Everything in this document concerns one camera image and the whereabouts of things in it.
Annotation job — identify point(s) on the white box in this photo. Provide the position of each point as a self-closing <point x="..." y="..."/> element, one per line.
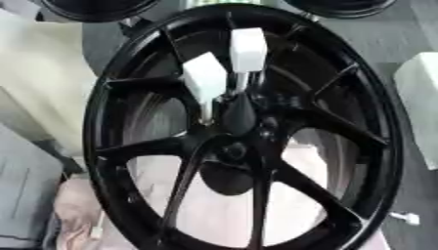
<point x="419" y="97"/>

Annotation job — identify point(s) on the black round tyre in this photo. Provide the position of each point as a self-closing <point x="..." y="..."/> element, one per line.
<point x="342" y="8"/>
<point x="97" y="11"/>

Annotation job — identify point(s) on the white pin with flat head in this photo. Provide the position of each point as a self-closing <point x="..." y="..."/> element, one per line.
<point x="248" y="49"/>
<point x="203" y="76"/>

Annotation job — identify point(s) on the black spoked wheel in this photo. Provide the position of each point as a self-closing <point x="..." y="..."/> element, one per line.
<point x="336" y="120"/>

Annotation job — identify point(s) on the pale cream box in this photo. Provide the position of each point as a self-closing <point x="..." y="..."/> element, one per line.
<point x="40" y="74"/>

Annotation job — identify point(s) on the small white plug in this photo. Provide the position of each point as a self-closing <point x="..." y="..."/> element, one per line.
<point x="408" y="218"/>

